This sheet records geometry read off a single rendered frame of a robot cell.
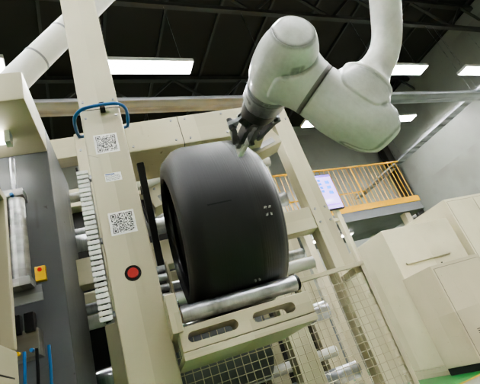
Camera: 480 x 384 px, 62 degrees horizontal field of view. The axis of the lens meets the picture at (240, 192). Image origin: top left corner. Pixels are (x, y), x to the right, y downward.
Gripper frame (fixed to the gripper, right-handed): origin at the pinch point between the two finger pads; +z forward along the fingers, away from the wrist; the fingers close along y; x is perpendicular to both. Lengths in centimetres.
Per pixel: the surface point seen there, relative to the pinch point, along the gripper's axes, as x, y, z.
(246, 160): -0.7, -4.3, 12.0
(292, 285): 36.0, -8.7, 17.6
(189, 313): 35.9, 20.6, 17.5
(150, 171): -30, 17, 79
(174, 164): -5.4, 15.4, 17.7
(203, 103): -289, -121, 457
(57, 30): -106, 45, 74
